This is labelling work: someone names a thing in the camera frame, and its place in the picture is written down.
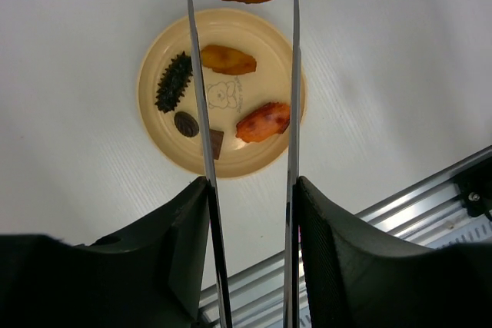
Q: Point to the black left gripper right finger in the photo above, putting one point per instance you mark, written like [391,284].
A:
[359,276]

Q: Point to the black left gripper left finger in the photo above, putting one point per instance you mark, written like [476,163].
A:
[147,274]

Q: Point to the stainless steel tongs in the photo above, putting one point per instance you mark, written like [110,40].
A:
[291,307]

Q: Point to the brown square chocolate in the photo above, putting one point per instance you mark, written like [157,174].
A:
[217,138]

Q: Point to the dark oval chocolate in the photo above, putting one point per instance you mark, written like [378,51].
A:
[186,124]

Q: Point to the red orange fried piece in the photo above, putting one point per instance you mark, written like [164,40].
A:
[264,122]

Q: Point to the black spiky sea cucumber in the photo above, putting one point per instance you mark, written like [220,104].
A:
[174,81]

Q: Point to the beige round plate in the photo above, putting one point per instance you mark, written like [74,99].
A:
[230,98]

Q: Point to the aluminium front rail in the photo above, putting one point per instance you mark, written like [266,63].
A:
[435,212]

